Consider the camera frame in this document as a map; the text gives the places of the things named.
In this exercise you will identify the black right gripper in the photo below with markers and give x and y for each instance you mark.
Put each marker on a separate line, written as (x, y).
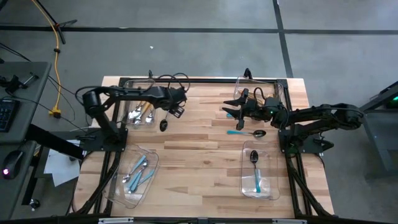
(258, 112)

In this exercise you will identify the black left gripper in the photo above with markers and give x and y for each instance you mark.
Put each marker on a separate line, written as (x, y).
(166, 98)

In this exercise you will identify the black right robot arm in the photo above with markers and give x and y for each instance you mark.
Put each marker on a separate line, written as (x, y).
(320, 115)

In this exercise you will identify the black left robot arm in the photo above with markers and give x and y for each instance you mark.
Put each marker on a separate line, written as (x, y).
(90, 102)

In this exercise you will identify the black curved clamp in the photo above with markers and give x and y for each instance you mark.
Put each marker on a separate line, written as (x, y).
(150, 74)
(247, 73)

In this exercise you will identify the clear plastic bin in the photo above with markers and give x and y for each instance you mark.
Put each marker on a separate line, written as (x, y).
(129, 93)
(267, 174)
(124, 196)
(276, 88)

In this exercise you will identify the black support beam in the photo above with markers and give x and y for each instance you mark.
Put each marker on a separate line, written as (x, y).
(53, 141)

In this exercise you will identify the black tripod stand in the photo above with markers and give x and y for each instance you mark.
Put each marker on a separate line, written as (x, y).
(66, 22)

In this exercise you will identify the white paper sheets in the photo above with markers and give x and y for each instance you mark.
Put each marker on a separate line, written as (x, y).
(62, 168)

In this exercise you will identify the grey desk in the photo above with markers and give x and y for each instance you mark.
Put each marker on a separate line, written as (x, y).
(34, 81)

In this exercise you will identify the grey metal cart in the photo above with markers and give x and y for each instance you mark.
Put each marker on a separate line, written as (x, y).
(379, 124)

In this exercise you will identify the black desk clamp device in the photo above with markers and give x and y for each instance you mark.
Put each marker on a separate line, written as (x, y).
(12, 83)

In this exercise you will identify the black keyboard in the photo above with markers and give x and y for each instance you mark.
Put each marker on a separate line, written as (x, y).
(6, 115)

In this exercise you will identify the black computer mouse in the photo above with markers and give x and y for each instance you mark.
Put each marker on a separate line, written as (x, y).
(12, 165)

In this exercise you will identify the black desk knob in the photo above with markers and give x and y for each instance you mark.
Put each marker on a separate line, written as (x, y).
(35, 203)

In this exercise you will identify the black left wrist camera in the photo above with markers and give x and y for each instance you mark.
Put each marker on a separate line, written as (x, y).
(181, 94)

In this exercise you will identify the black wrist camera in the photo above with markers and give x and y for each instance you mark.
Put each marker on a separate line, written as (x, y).
(271, 102)
(181, 94)

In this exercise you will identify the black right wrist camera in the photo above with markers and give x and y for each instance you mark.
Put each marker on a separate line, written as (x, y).
(271, 102)

